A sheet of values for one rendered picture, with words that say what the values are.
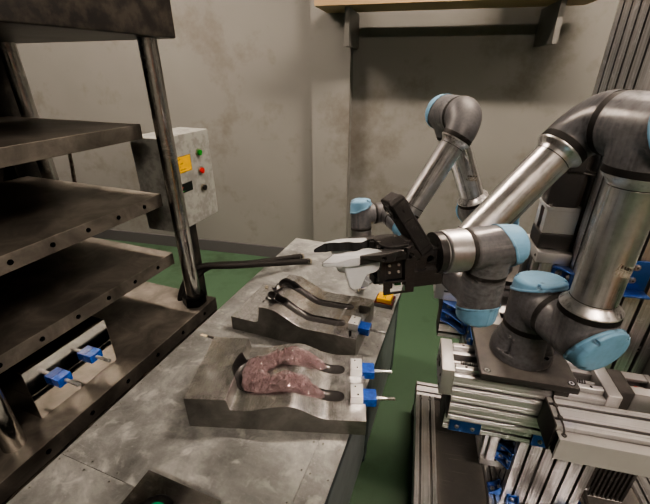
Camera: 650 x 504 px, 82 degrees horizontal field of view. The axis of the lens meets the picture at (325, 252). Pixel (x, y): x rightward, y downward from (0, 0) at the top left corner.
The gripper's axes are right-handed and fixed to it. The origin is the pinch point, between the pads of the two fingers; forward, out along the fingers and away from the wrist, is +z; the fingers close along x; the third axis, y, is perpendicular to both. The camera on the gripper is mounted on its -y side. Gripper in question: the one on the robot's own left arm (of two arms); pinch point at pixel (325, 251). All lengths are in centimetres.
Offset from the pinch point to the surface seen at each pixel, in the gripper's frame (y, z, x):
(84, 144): -16, 58, 76
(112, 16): -49, 42, 72
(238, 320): 51, 19, 77
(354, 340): 51, -20, 52
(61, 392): 56, 73, 56
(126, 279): 31, 56, 81
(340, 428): 60, -8, 25
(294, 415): 56, 4, 28
